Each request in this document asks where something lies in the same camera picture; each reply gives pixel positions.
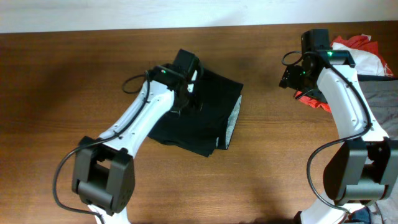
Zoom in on black shorts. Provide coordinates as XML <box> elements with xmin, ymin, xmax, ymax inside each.
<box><xmin>148</xmin><ymin>69</ymin><xmax>243</xmax><ymax>157</ymax></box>

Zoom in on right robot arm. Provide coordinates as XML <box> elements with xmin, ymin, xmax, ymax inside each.
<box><xmin>279</xmin><ymin>50</ymin><xmax>397</xmax><ymax>223</ymax></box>

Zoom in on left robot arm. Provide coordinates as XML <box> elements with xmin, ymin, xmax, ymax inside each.
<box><xmin>68</xmin><ymin>64</ymin><xmax>204</xmax><ymax>223</ymax></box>

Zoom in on dark navy garment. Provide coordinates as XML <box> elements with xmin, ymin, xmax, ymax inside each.
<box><xmin>357</xmin><ymin>74</ymin><xmax>397</xmax><ymax>82</ymax></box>

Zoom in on white garment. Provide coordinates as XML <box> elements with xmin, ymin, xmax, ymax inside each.
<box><xmin>332</xmin><ymin>42</ymin><xmax>386</xmax><ymax>77</ymax></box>

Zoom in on grey garment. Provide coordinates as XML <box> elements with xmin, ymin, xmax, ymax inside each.
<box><xmin>359</xmin><ymin>80</ymin><xmax>398</xmax><ymax>140</ymax></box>

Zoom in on red garment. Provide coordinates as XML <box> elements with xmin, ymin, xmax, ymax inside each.
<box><xmin>294</xmin><ymin>34</ymin><xmax>394</xmax><ymax>113</ymax></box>

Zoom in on blue jeans garment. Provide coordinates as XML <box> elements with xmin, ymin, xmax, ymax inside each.
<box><xmin>350</xmin><ymin>207</ymin><xmax>371</xmax><ymax>224</ymax></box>

